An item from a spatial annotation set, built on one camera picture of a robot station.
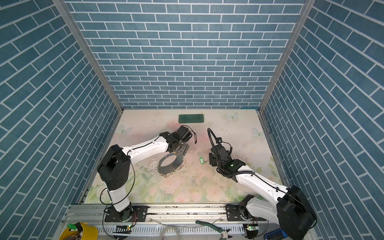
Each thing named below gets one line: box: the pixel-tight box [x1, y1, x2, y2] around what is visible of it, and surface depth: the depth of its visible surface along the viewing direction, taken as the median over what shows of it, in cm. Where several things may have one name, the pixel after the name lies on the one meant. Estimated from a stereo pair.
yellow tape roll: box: [59, 222, 99, 240], surface depth 63 cm
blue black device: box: [264, 228, 288, 240], surface depth 69 cm
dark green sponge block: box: [178, 114, 204, 124], surface depth 116 cm
